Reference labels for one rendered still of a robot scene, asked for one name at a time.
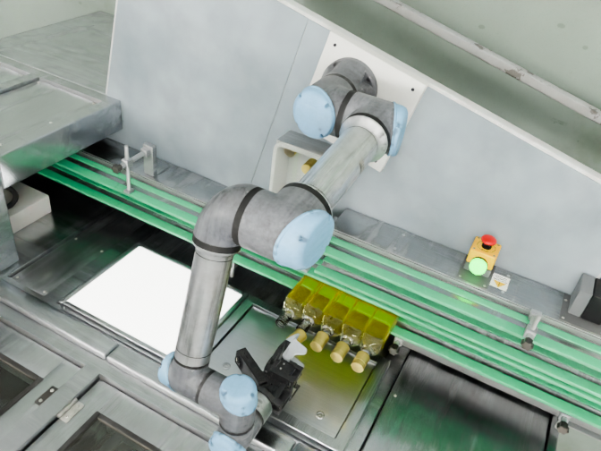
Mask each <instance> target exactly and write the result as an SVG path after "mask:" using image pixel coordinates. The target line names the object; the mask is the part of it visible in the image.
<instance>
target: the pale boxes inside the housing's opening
mask: <svg viewBox="0 0 601 451"><path fill-rule="evenodd" d="M12 187H13V188H14V189H15V190H16V191H17V192H18V194H19V199H18V201H17V203H16V204H15V205H14V206H13V207H12V208H10V209H8V213H9V217H10V221H11V225H12V230H13V233H16V232H18V231H19V230H21V229H22V228H24V227H25V226H28V225H29V224H31V223H33V222H35V221H36V220H38V219H40V218H41V217H43V216H44V215H46V214H48V213H50V212H51V206H50V200H49V196H48V195H47V194H45V193H43V192H41V191H38V190H36V189H34V188H31V187H29V186H28V185H26V184H24V183H21V182H17V183H15V184H14V185H12ZM4 196H5V200H6V204H8V203H9V202H10V201H11V200H12V199H13V195H12V194H11V193H10V192H9V191H7V190H6V189H4Z"/></svg>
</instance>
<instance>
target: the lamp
mask: <svg viewBox="0 0 601 451"><path fill-rule="evenodd" d="M487 267H488V264H487V261H486V260H485V259H484V258H481V257H475V258H473V259H472V260H471V261H470V271H471V272H472V273H473V274H475V275H482V274H484V273H485V272H486V270H487Z"/></svg>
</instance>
